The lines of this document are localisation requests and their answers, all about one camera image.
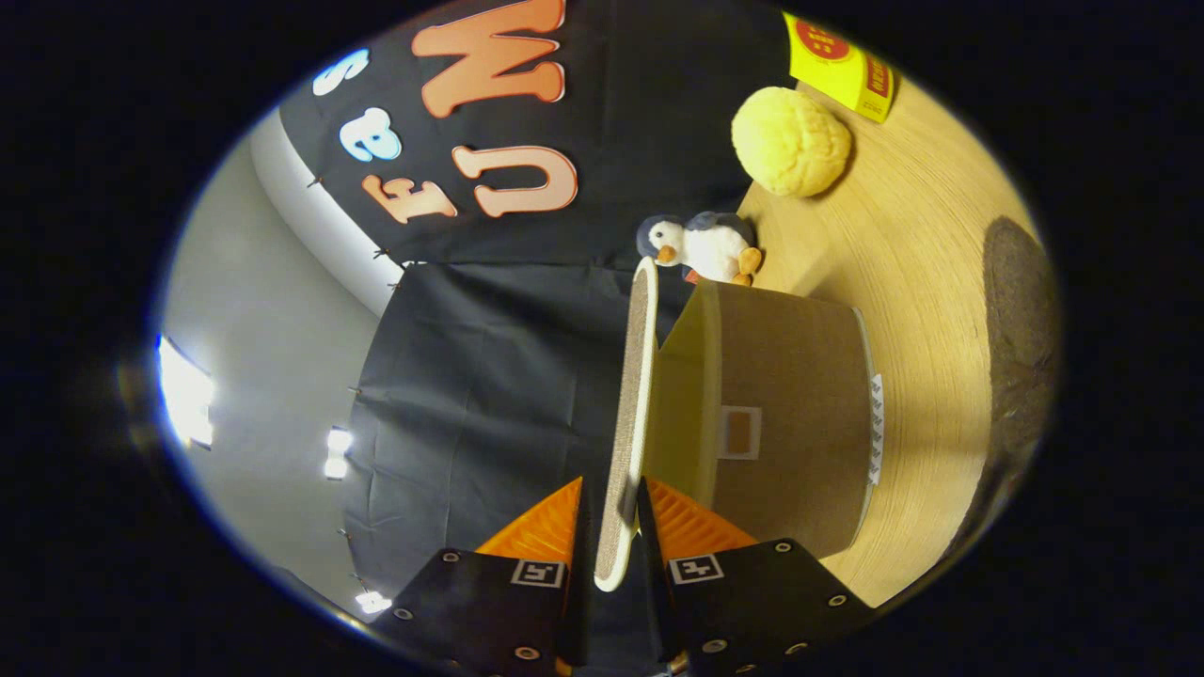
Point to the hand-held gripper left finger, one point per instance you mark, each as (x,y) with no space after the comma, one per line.
(578,621)

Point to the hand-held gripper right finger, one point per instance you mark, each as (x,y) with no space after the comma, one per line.
(658,602)

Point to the beige fabric storage box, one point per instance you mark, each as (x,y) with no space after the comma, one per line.
(790,395)

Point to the brown fuzzy shoe with bow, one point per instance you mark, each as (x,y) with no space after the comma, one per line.
(1021,348)

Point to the ceiling light panel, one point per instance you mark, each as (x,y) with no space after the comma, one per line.
(372,602)
(336,451)
(183,390)

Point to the blue white plush penguin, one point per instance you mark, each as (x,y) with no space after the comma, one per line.
(710,246)

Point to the yellow plush bun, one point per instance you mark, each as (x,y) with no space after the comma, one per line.
(790,141)

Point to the yellow book with red circle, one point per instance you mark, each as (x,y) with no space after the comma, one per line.
(837,66)

